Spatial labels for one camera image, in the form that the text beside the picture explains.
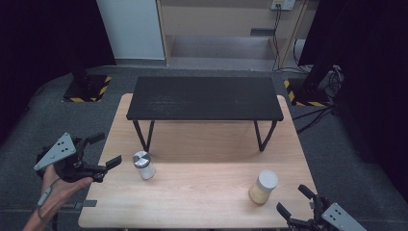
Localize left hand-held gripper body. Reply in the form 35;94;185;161
33;132;109;184

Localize glass jar with silver lid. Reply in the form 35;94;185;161
132;150;157;181

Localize black power cables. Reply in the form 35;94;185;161
270;4;311;74

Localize white power outlet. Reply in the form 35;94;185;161
270;0;296;12

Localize black curtain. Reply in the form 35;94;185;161
0;0;117;143
297;0;408;203

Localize black metal shelf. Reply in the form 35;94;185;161
125;75;285;153

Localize glass jar with white lid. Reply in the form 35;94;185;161
248;169;279;206

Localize black floor cables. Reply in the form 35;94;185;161
292;105;339;135

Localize grey floor bracket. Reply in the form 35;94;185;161
61;199;98;210

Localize person's left hand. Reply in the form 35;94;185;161
40;164;94;216

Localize light wooden desk unit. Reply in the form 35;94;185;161
156;0;311;72

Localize black stand with striped base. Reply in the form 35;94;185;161
62;47;113;104
283;57;336;108

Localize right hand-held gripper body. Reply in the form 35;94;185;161
288;193;369;231

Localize white cabinet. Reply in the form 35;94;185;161
95;0;166;61

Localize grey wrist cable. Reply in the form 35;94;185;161
36;177;62;231

